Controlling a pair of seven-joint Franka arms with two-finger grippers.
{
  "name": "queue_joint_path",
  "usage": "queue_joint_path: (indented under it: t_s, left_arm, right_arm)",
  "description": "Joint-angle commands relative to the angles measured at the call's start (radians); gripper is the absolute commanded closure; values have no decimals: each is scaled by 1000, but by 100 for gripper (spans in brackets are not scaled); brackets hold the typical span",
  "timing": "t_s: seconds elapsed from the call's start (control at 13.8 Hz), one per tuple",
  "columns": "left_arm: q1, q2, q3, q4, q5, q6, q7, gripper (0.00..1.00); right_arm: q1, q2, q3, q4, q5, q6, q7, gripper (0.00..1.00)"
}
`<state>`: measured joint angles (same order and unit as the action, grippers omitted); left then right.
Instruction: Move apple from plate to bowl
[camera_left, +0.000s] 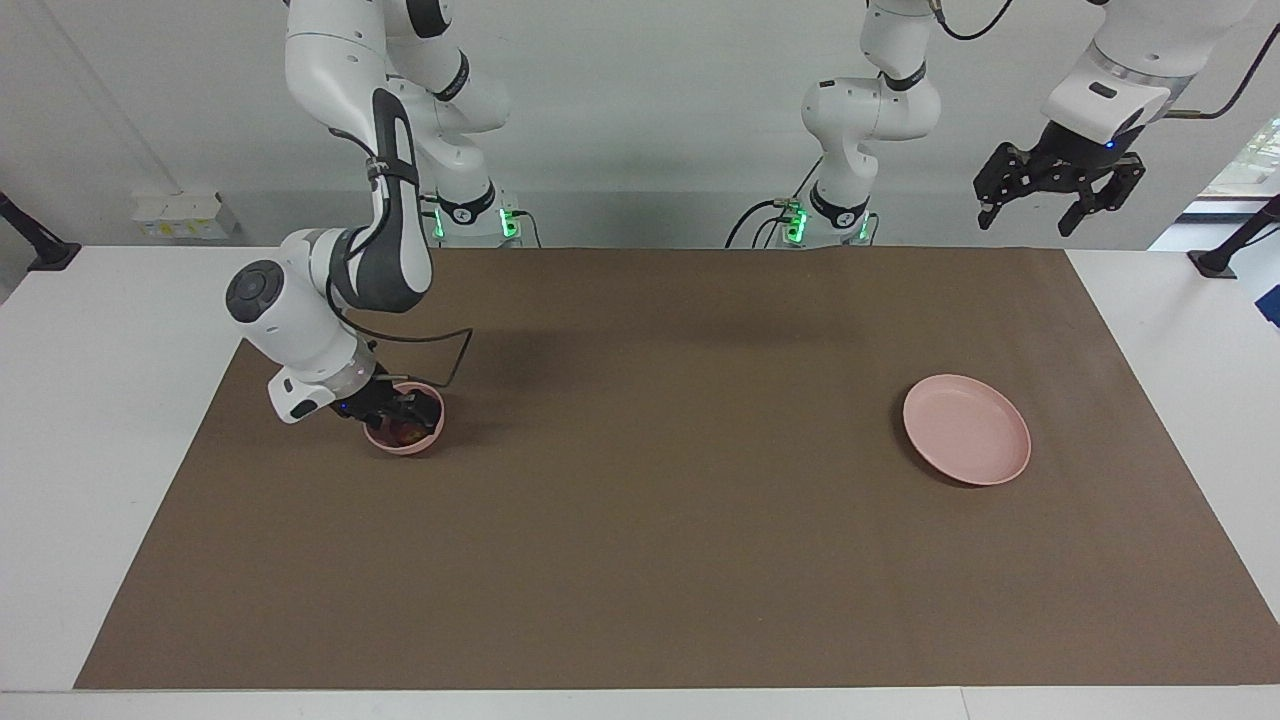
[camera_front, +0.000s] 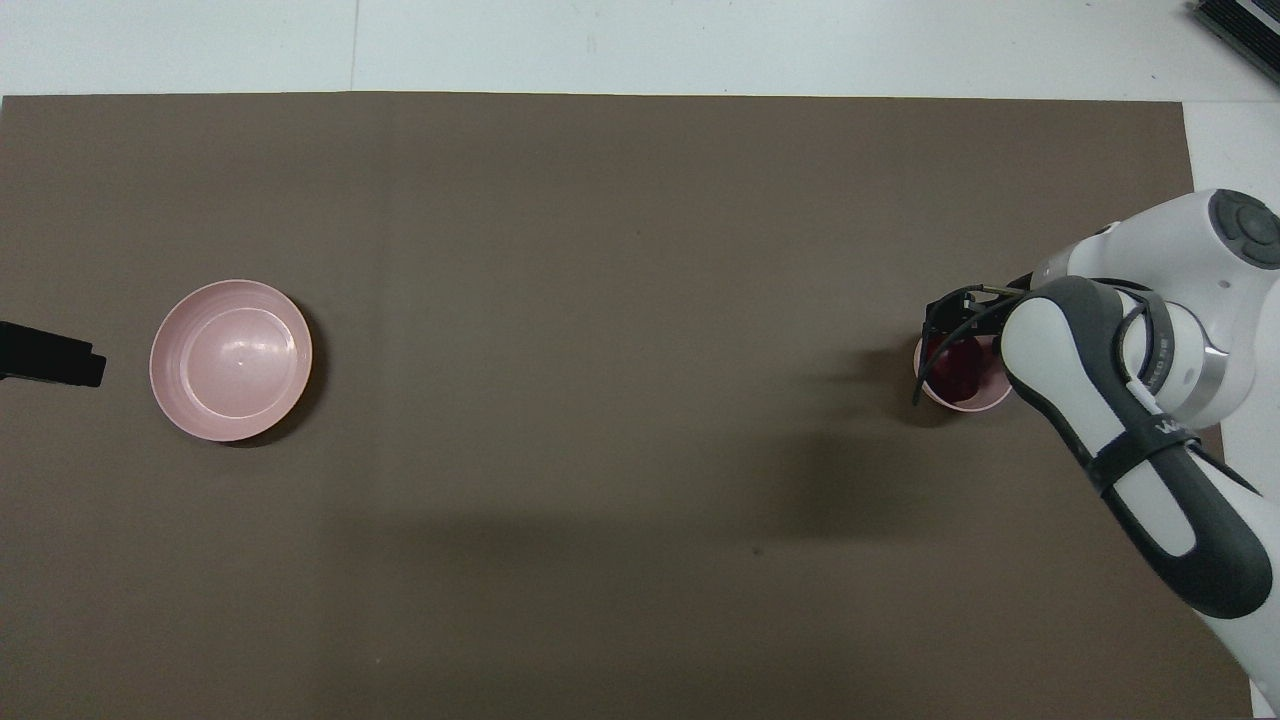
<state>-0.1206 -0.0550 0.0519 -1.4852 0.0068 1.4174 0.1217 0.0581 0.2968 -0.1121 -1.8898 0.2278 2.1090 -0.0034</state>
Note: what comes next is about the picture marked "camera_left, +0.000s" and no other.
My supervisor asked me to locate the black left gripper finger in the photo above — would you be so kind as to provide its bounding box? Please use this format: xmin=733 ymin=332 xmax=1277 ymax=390
xmin=1060 ymin=155 xmax=1147 ymax=239
xmin=974 ymin=144 xmax=1042 ymax=232

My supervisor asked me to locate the pink bowl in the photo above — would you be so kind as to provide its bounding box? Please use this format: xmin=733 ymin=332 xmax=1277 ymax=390
xmin=362 ymin=382 xmax=446 ymax=458

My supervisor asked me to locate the pink plate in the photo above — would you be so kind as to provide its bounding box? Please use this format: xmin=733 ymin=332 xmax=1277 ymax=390
xmin=902 ymin=374 xmax=1032 ymax=487

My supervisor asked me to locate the black clamp stand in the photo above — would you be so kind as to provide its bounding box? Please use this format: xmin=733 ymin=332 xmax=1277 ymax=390
xmin=1188 ymin=193 xmax=1280 ymax=279
xmin=0 ymin=190 xmax=83 ymax=273

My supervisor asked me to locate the window with green view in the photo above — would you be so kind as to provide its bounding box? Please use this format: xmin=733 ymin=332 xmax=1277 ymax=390
xmin=1195 ymin=110 xmax=1280 ymax=223

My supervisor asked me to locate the white tissue box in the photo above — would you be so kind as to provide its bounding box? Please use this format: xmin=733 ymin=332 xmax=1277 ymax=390
xmin=132 ymin=192 xmax=239 ymax=241

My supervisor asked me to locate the brown table mat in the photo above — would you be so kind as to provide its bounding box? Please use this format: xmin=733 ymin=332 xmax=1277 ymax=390
xmin=75 ymin=247 xmax=1280 ymax=691

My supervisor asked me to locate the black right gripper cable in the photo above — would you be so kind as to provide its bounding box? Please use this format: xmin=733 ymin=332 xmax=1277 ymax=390
xmin=335 ymin=300 xmax=474 ymax=389

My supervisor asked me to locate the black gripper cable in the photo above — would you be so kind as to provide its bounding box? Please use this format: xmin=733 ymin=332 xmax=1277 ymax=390
xmin=930 ymin=0 xmax=1280 ymax=121
xmin=335 ymin=300 xmax=474 ymax=389

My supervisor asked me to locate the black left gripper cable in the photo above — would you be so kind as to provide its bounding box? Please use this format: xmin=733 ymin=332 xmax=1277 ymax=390
xmin=930 ymin=0 xmax=1280 ymax=121

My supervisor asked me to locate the black left arm base cable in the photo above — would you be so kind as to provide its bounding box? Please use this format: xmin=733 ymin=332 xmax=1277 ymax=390
xmin=725 ymin=158 xmax=827 ymax=249

